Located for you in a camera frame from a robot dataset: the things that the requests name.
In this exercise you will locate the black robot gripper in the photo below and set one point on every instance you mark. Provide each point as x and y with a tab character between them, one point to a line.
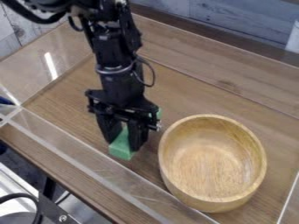
121	94

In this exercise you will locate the green rectangular block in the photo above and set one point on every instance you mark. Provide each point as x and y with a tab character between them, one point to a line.
118	147

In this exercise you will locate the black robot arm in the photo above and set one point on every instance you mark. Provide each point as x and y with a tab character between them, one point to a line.
105	22

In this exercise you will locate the brown wooden bowl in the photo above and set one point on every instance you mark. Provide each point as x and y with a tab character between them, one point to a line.
212	162

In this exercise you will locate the black metal stand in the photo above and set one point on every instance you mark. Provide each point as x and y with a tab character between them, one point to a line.
49	209

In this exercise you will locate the clear acrylic front wall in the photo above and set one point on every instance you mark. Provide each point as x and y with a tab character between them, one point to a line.
113	190

